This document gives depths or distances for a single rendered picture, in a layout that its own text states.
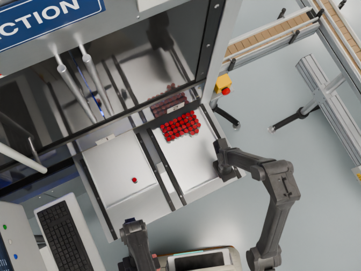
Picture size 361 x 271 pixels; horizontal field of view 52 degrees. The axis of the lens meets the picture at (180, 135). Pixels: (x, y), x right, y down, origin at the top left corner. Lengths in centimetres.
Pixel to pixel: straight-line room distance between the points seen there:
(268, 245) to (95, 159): 90
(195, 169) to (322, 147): 137
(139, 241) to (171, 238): 142
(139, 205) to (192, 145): 37
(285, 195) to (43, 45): 76
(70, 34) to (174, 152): 101
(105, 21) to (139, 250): 66
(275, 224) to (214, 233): 146
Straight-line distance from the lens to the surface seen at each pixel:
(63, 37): 89
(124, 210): 174
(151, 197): 174
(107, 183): 176
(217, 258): 159
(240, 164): 134
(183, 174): 175
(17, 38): 84
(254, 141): 276
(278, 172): 113
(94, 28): 90
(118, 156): 178
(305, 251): 278
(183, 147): 178
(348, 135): 238
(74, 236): 183
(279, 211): 115
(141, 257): 116
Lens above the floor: 261
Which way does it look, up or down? 75 degrees down
